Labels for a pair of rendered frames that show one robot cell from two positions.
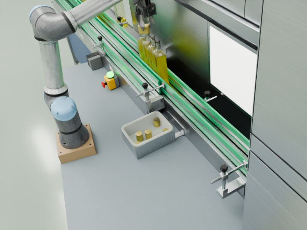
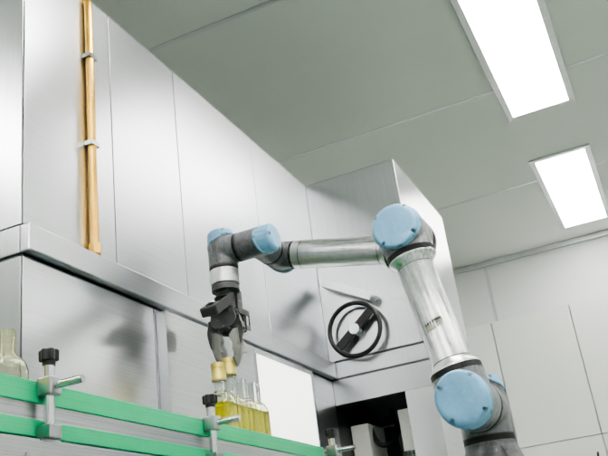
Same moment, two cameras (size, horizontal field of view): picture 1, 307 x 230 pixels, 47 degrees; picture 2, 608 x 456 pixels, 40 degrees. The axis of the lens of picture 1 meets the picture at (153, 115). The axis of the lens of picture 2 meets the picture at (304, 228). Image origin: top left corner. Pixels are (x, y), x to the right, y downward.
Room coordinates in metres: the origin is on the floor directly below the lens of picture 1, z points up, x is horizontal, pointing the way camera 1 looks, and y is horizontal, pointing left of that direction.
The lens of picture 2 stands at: (2.98, 1.53, 0.64)
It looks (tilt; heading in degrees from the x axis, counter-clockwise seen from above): 23 degrees up; 224
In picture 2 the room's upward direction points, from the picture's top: 8 degrees counter-clockwise
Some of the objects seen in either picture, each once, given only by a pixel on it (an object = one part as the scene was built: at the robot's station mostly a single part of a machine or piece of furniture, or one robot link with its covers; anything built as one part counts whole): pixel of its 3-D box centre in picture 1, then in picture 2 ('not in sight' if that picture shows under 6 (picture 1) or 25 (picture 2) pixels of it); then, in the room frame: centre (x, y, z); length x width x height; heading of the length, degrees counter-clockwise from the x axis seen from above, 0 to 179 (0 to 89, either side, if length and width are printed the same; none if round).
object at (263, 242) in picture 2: not in sight; (259, 243); (1.62, 0.04, 1.47); 0.11 x 0.11 x 0.08; 23
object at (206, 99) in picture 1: (210, 101); not in sight; (1.29, -0.28, 0.94); 0.07 x 0.04 x 0.13; 113
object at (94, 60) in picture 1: (94, 61); not in sight; (2.07, 0.33, 0.79); 0.08 x 0.08 x 0.08; 23
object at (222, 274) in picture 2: not in sight; (223, 280); (1.68, -0.05, 1.40); 0.08 x 0.08 x 0.05
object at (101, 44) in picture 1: (98, 47); (223, 427); (1.97, 0.27, 0.94); 0.07 x 0.04 x 0.13; 113
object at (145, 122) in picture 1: (147, 133); not in sight; (1.29, 0.04, 0.80); 0.22 x 0.17 x 0.09; 113
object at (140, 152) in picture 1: (152, 132); not in sight; (1.30, 0.02, 0.79); 0.27 x 0.17 x 0.08; 113
